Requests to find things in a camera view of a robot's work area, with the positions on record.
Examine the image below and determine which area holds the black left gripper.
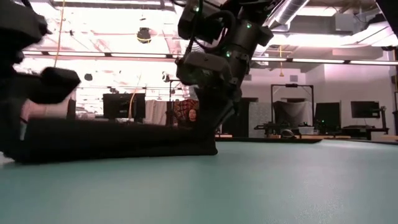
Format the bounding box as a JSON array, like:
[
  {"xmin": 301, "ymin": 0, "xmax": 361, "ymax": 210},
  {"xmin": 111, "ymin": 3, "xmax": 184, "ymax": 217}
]
[{"xmin": 0, "ymin": 0, "xmax": 81, "ymax": 147}]

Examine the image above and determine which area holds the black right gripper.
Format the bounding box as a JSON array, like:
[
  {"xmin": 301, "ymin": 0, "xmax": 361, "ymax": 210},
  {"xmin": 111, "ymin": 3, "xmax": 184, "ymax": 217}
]
[{"xmin": 175, "ymin": 18, "xmax": 274, "ymax": 138}]

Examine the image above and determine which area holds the black towel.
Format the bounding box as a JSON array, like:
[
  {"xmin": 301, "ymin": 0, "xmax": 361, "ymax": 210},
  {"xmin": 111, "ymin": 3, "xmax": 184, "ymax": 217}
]
[{"xmin": 0, "ymin": 118, "xmax": 218, "ymax": 165}]

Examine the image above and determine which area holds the pink curtain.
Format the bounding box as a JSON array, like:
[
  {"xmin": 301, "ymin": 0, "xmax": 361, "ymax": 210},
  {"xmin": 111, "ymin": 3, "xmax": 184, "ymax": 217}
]
[{"xmin": 21, "ymin": 99, "xmax": 69, "ymax": 121}]

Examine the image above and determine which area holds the person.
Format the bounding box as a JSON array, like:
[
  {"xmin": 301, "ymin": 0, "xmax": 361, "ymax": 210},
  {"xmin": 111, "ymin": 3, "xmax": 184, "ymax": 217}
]
[{"xmin": 185, "ymin": 108, "xmax": 200, "ymax": 128}]

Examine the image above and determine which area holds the red patterned cloth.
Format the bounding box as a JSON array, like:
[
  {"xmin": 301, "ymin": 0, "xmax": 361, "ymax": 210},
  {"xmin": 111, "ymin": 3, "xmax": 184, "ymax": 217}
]
[{"xmin": 173, "ymin": 98, "xmax": 200, "ymax": 125}]

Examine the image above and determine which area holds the black upright panel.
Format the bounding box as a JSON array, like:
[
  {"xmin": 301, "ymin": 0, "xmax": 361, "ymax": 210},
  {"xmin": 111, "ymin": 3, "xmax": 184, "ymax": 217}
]
[{"xmin": 68, "ymin": 98, "xmax": 77, "ymax": 121}]

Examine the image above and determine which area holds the white curtain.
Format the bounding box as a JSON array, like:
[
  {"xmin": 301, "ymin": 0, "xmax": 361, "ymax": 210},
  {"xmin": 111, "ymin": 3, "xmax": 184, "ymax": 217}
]
[{"xmin": 145, "ymin": 99, "xmax": 169, "ymax": 125}]

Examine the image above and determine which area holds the grey cloth cover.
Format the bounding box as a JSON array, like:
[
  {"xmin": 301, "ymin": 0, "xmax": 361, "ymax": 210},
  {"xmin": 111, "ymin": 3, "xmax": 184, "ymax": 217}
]
[{"xmin": 273, "ymin": 100, "xmax": 313, "ymax": 128}]

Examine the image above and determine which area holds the long ceiling light bar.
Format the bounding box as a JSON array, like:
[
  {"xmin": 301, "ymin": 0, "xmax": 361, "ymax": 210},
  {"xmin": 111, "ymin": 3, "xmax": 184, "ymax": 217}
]
[{"xmin": 23, "ymin": 51, "xmax": 398, "ymax": 66}]

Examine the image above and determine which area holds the black monitor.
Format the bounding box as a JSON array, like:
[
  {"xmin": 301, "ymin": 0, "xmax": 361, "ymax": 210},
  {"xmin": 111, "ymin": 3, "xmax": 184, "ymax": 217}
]
[
  {"xmin": 314, "ymin": 101, "xmax": 342, "ymax": 125},
  {"xmin": 350, "ymin": 101, "xmax": 381, "ymax": 119},
  {"xmin": 102, "ymin": 93, "xmax": 146, "ymax": 119}
]

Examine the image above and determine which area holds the green table mat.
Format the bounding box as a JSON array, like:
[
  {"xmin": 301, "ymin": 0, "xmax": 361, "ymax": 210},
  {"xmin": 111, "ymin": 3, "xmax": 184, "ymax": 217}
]
[{"xmin": 0, "ymin": 138, "xmax": 398, "ymax": 224}]

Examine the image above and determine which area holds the black desk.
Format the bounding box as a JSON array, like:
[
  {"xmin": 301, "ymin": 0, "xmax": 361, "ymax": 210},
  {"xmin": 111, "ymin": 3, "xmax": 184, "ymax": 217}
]
[{"xmin": 341, "ymin": 124, "xmax": 389, "ymax": 141}]

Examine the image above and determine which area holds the black stand frame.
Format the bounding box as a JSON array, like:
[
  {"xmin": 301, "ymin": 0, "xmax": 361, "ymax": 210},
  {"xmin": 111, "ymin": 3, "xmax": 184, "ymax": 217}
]
[
  {"xmin": 271, "ymin": 83, "xmax": 314, "ymax": 138},
  {"xmin": 169, "ymin": 79, "xmax": 187, "ymax": 125}
]

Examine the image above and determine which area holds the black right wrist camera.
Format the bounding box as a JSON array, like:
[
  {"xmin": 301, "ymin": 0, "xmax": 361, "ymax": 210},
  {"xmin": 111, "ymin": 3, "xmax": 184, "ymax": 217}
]
[{"xmin": 177, "ymin": 0, "xmax": 225, "ymax": 43}]

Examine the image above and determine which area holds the yellow cable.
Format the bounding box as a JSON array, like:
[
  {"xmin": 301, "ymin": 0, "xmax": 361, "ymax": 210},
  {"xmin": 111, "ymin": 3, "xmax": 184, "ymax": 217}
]
[{"xmin": 54, "ymin": 0, "xmax": 65, "ymax": 68}]

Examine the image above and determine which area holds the black ceiling dome camera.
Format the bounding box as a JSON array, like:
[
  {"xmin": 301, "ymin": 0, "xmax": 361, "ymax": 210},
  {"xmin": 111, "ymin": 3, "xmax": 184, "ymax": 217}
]
[{"xmin": 136, "ymin": 27, "xmax": 152, "ymax": 44}]

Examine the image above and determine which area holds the silver ventilation duct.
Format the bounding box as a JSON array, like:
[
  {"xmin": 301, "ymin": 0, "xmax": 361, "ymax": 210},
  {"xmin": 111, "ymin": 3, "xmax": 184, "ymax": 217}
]
[{"xmin": 264, "ymin": 0, "xmax": 312, "ymax": 30}]

